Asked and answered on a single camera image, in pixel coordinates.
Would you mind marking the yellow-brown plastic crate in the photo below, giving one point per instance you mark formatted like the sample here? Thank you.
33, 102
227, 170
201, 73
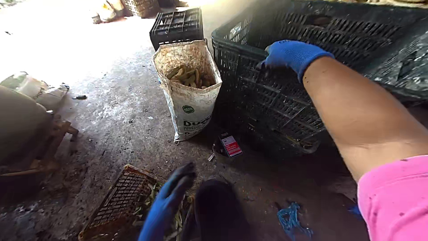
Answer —
142, 7

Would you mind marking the person's right hand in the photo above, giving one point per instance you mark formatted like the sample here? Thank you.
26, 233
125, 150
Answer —
292, 55

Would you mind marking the person's right fingers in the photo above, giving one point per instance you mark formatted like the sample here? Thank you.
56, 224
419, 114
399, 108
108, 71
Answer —
266, 62

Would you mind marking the pile of green-brown pods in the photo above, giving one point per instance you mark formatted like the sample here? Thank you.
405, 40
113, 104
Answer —
190, 77

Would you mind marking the crumpled white-green sack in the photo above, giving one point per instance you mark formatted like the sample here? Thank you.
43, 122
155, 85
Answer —
41, 91

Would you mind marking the crumpled blue plastic scrap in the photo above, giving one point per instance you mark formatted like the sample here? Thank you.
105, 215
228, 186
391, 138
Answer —
291, 219

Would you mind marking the wooden stool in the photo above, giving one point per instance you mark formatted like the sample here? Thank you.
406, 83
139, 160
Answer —
58, 134

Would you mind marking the pile of white bags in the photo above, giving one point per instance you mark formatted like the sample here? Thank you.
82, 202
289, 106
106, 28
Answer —
107, 12

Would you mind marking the small black plastic crate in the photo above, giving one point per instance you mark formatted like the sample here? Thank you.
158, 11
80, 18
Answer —
177, 28

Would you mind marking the orange-brown plastic crate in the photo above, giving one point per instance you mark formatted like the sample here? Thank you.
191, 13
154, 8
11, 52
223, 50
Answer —
115, 197

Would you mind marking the large grey-green full sack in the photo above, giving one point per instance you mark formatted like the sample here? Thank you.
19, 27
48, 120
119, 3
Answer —
20, 124

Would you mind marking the person's right forearm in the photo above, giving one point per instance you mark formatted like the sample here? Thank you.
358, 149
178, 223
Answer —
361, 117

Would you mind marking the heap of green leafy scraps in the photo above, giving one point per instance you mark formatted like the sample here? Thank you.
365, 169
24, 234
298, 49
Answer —
147, 202

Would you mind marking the phone with red-white screen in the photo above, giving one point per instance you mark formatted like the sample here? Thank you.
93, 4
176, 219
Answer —
231, 146

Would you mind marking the person's left thumb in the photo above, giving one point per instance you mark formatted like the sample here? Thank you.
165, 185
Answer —
181, 187

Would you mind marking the large black plastic crate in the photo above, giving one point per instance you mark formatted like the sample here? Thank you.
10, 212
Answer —
274, 93

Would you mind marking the small dark bottle-shaped object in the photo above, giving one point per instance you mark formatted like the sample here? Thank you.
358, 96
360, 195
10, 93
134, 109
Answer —
80, 97

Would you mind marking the person's legs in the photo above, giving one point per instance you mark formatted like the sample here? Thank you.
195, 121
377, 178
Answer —
219, 211

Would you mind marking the white printed sack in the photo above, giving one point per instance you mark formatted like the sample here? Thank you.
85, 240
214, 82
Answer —
192, 107

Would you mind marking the person's left hand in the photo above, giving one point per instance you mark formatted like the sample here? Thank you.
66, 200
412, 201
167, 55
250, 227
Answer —
160, 211

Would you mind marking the small white scrap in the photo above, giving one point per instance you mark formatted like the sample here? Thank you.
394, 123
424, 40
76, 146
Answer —
211, 157

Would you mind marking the person's left fingers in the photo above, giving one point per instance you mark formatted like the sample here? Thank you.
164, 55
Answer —
182, 170

